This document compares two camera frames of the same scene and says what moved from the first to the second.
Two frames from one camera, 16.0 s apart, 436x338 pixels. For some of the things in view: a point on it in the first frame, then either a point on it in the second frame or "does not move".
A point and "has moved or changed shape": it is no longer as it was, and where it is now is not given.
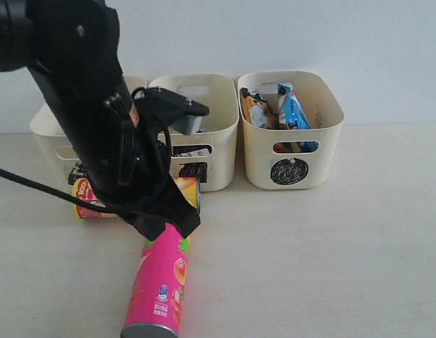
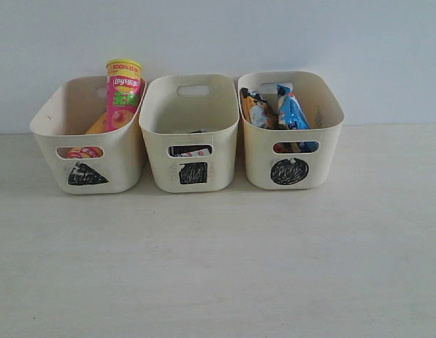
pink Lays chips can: (155, 305) has moved or changed shape
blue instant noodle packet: (291, 113) does not move
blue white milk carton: (202, 152) does not move
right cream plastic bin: (299, 158) does not move
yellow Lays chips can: (187, 189) has moved or changed shape
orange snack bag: (257, 111) does not move
